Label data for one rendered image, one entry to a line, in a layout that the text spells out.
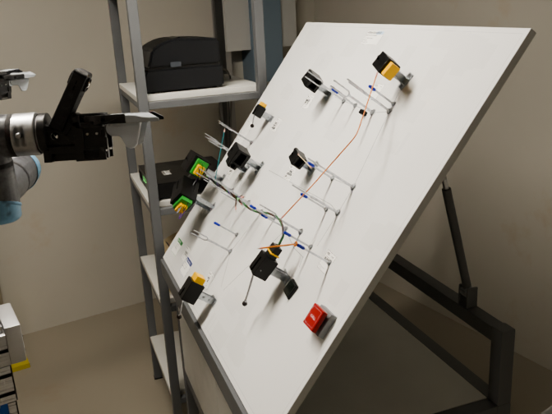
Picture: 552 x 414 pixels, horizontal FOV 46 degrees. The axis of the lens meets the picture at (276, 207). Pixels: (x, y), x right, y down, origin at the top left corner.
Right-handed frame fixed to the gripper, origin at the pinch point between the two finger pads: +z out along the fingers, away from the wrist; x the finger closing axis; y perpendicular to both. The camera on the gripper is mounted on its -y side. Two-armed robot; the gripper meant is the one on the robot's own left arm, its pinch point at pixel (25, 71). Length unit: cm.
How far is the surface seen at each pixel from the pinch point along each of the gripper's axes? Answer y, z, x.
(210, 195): 40, 35, 52
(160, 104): 11.2, 33.6, 29.2
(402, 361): 60, 11, 139
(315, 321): 29, -30, 133
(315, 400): 61, -16, 128
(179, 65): -1, 46, 27
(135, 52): -7.0, 27.7, 22.9
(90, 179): 87, 102, -89
